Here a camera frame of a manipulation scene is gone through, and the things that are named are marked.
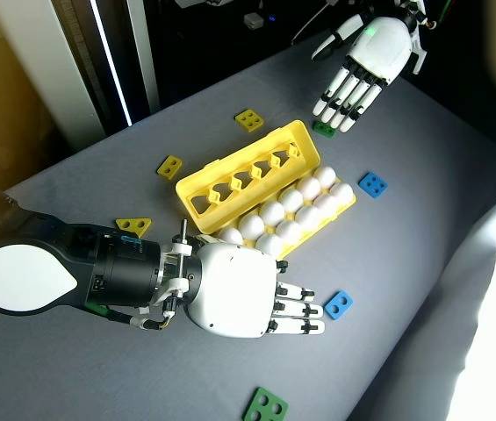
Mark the yellow four-hole square block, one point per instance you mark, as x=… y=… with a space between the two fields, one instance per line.
x=249 y=115

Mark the blue four-hole square block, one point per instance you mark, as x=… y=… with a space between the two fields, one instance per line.
x=372 y=186

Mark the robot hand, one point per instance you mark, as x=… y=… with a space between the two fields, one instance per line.
x=230 y=289
x=379 y=48

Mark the white upright panel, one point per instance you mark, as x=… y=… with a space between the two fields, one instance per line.
x=45 y=52

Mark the yellow two-hole block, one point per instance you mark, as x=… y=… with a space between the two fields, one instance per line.
x=169 y=174

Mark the white light strip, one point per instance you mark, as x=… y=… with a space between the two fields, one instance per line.
x=111 y=66

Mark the white power adapter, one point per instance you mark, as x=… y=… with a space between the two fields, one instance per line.
x=253 y=20

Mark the green four-hole square block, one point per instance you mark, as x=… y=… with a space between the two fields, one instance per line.
x=254 y=410

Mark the green two-hole block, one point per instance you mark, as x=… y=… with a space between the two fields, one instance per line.
x=322 y=132

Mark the yellow triangle block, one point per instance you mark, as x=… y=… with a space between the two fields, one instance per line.
x=133 y=231

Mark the blue two-hole block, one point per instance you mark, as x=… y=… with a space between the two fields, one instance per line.
x=338 y=298

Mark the yellow egg carton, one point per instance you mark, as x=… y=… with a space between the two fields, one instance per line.
x=274 y=142

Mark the grey table cloth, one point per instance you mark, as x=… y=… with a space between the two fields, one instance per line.
x=142 y=373

